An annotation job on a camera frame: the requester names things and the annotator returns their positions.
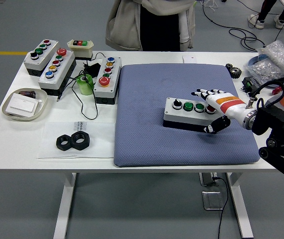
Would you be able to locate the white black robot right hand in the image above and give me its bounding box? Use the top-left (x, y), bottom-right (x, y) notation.
top-left (190, 88), bottom-right (249, 135)

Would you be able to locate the grey four-control button box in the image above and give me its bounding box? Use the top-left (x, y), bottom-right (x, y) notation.
top-left (162, 97), bottom-right (224, 133)

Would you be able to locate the grey five-button box red mushroom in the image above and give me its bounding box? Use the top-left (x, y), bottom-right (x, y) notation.
top-left (93, 56), bottom-right (122, 105)
top-left (37, 47), bottom-right (77, 97)

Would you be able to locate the grey four-button box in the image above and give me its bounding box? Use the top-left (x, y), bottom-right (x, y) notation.
top-left (23, 39), bottom-right (59, 77)

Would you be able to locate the black module green terminal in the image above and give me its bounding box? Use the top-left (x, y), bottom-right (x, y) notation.
top-left (241, 76), bottom-right (262, 93)

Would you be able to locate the black stepped gear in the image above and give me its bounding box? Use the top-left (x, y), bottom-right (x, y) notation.
top-left (225, 63), bottom-right (242, 79)

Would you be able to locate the grey block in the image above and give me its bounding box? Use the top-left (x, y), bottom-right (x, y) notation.
top-left (263, 94), bottom-right (284, 114)

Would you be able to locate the clear bag of metal parts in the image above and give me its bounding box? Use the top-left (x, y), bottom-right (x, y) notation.
top-left (243, 58), bottom-right (284, 86)

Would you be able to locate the bubble wrap bag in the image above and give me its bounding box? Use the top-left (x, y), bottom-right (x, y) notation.
top-left (256, 39), bottom-right (284, 78)

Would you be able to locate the grey under-table power box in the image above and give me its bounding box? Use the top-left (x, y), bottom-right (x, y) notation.
top-left (198, 171), bottom-right (220, 187)

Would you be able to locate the blue-grey textured mat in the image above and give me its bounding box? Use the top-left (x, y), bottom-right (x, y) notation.
top-left (113, 63), bottom-right (261, 167)

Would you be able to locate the background person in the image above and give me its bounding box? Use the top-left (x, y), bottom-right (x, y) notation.
top-left (247, 0), bottom-right (284, 30)

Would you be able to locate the metal floor socket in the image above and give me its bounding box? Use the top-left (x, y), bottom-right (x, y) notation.
top-left (201, 190), bottom-right (224, 211)

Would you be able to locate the white table leg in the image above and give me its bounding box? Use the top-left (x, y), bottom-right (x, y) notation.
top-left (226, 172), bottom-right (254, 239)
top-left (53, 172), bottom-right (77, 239)

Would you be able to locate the clear plastic bag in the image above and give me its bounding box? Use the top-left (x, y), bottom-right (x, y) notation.
top-left (36, 121), bottom-right (116, 160)

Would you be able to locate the black power adapter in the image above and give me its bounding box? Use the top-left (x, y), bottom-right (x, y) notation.
top-left (82, 62), bottom-right (102, 75)

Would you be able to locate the green tape roll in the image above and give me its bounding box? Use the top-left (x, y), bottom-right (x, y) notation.
top-left (76, 74), bottom-right (94, 96)

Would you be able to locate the black hex nut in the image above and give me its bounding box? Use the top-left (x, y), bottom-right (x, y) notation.
top-left (55, 134), bottom-right (73, 151)
top-left (71, 131), bottom-right (91, 150)

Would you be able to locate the cream shallow dish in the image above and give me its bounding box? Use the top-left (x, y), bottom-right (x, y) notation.
top-left (1, 88), bottom-right (48, 122)

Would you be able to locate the dark brown small item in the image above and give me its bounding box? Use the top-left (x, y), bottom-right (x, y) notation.
top-left (18, 91), bottom-right (37, 99)

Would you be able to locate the black floor cable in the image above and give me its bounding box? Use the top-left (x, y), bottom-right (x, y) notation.
top-left (201, 0), bottom-right (284, 52)

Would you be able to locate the black power cable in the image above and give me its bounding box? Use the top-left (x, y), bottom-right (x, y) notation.
top-left (213, 176), bottom-right (230, 239)

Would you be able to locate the cream switch box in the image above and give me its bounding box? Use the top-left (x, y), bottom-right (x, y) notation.
top-left (66, 39), bottom-right (95, 61)

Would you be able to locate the black adapter cord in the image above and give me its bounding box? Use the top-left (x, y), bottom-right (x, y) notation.
top-left (56, 51), bottom-right (107, 120)

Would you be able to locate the white wall switch plate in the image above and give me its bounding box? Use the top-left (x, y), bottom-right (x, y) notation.
top-left (6, 96), bottom-right (38, 115)

